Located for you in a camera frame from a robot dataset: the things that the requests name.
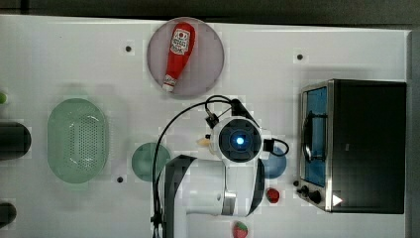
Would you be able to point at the green mug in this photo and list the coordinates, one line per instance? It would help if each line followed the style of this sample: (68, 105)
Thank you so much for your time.
(142, 160)

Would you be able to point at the black frying pan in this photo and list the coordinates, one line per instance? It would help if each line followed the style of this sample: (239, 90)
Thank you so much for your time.
(15, 140)

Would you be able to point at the grey round plate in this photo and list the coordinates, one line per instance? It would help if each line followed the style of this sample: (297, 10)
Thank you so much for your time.
(205, 64)

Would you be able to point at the dark red toy strawberry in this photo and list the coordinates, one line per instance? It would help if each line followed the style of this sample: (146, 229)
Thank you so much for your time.
(272, 195)

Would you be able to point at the black toaster oven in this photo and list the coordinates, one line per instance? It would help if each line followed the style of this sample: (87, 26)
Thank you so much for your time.
(353, 146)

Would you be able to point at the peeled toy banana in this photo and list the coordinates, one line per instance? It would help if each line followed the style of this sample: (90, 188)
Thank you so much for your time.
(203, 142)

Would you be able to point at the green plastic colander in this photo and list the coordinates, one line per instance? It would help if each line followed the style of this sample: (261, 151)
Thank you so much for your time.
(77, 140)

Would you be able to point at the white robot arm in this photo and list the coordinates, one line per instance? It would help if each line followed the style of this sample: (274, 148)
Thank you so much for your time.
(231, 184)

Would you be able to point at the red ketchup bottle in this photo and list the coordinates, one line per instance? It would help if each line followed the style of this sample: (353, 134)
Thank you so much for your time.
(181, 45)

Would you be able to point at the green toy lime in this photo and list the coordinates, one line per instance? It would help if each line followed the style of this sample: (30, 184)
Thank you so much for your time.
(3, 98)

